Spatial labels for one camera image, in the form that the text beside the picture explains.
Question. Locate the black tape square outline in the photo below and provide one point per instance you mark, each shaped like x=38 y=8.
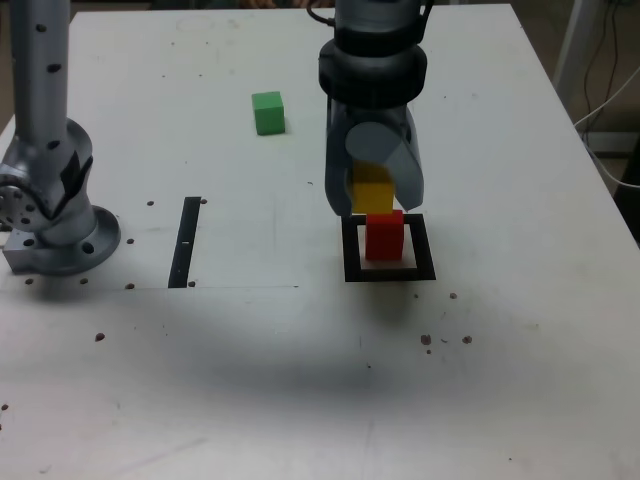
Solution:
x=350 y=250

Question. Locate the white frame leg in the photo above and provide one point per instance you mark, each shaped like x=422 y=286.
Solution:
x=575 y=50

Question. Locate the red cube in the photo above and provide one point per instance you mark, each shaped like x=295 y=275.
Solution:
x=384 y=240

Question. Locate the yellow cube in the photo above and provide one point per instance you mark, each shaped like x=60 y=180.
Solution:
x=372 y=197

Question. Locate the black tape strip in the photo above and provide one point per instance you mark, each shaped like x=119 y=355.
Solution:
x=184 y=240

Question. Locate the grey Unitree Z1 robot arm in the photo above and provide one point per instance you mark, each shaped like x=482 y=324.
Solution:
x=42 y=75

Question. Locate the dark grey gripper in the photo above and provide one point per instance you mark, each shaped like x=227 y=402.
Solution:
x=375 y=112

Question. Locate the green cube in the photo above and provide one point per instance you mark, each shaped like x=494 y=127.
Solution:
x=269 y=115

